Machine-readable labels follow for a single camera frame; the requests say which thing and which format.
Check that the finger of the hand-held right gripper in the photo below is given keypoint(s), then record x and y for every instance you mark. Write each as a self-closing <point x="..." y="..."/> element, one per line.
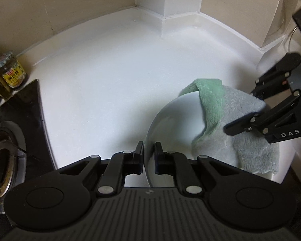
<point x="240" y="125"/>
<point x="273" y="74"/>

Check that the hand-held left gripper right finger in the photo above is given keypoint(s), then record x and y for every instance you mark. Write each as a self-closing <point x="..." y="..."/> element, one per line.
<point x="157" y="160"/>

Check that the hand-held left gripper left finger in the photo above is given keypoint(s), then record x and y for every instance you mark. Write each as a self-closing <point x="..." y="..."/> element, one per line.
<point x="139" y="159"/>

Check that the green and grey cloth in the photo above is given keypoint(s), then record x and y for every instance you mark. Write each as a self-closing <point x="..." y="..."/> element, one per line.
<point x="240" y="110"/>

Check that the white ceramic bowl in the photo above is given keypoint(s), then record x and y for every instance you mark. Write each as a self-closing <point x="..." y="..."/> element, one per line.
<point x="175" y="125"/>

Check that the black glass gas stove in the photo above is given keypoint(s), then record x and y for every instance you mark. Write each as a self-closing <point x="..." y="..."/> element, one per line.
<point x="32" y="120"/>

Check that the black pan support grate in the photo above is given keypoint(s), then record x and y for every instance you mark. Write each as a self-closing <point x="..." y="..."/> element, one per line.
<point x="7" y="146"/>

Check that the metal gas burner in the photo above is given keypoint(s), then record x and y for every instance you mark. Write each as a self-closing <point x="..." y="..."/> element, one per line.
<point x="2" y="170"/>

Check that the checkered lid sauce jar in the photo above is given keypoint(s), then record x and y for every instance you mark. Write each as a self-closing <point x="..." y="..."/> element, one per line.
<point x="12" y="72"/>

